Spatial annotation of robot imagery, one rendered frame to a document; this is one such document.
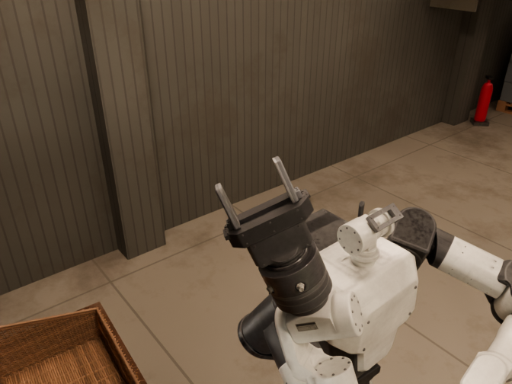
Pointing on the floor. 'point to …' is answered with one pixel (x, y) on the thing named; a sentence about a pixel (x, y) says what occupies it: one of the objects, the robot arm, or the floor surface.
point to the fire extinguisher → (483, 104)
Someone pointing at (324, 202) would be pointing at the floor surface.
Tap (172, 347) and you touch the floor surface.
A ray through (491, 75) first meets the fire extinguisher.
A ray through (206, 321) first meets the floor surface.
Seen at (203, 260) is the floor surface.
